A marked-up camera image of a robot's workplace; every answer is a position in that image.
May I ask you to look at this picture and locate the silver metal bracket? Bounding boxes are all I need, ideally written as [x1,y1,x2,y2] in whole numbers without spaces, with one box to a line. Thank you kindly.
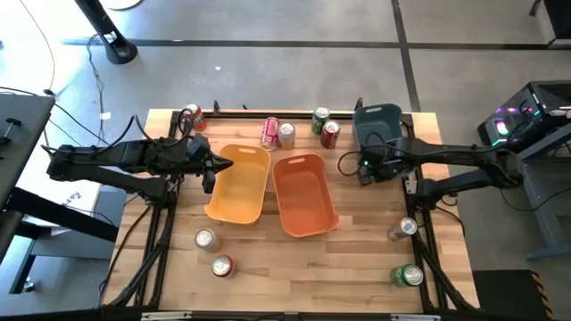
[141,311,193,321]
[391,313,441,321]

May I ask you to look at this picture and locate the black floor stand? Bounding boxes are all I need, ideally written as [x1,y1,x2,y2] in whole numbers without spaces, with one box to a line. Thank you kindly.
[73,0,138,66]

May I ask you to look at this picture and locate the yellow plastic bin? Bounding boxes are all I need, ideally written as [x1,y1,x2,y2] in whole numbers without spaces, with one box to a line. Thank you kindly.
[203,143,272,226]

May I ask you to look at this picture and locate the silver soda can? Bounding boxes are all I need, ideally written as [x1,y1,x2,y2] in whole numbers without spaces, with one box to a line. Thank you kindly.
[194,227,220,254]

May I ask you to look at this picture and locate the round flat stand base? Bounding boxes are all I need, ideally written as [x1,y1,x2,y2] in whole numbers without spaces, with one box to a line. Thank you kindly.
[104,0,145,12]

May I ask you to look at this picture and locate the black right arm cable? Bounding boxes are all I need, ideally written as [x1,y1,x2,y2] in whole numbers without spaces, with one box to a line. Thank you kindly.
[336,143,374,178]

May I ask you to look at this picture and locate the black screw clamp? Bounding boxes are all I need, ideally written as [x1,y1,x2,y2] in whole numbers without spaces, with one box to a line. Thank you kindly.
[0,116,22,146]

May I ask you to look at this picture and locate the black cable bundle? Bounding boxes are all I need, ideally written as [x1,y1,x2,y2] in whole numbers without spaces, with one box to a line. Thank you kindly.
[410,231,476,312]
[103,202,178,309]

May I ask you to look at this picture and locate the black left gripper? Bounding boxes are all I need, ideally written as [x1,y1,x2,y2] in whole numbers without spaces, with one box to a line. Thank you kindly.
[185,133,234,194]

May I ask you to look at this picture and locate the grey side table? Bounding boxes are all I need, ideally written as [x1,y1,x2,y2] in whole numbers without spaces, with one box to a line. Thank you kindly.
[0,92,120,295]

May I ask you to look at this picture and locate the slim silver drink can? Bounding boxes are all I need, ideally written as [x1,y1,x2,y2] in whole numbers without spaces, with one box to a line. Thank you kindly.
[386,217,419,243]

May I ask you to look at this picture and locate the green soda can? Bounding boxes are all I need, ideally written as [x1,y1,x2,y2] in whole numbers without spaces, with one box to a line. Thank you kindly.
[390,263,425,288]
[310,106,331,136]

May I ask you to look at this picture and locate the desk with grey legs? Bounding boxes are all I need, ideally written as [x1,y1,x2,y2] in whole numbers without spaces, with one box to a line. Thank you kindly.
[490,125,571,264]

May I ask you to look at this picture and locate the black cabinet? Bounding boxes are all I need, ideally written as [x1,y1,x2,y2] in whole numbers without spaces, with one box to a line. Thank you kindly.
[529,0,571,48]

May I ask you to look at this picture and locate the orange plastic bin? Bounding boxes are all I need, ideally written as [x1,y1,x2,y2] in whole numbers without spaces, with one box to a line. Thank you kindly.
[271,153,340,239]

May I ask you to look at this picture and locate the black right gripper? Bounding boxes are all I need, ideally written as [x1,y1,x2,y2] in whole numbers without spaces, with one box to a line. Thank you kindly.
[358,137,410,186]

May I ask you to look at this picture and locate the computer tower with RGB lights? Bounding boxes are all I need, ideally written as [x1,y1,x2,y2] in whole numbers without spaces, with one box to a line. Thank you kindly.
[476,79,571,156]

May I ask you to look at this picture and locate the black box with hazard stripes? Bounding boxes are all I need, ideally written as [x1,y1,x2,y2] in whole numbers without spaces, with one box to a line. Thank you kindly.
[471,268,554,321]

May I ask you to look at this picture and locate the black aluminium table frame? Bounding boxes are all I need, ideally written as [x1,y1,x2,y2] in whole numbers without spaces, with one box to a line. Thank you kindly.
[100,109,483,320]

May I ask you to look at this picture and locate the dark teal plastic bin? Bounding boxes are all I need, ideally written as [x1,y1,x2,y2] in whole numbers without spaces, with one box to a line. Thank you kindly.
[351,103,407,157]

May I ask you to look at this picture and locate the tan soda can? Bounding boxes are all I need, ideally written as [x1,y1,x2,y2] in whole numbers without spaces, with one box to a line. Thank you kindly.
[277,121,297,152]

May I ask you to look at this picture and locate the red Coca-Cola soda can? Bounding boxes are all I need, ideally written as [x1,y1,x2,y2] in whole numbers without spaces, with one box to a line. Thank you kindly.
[260,116,281,152]

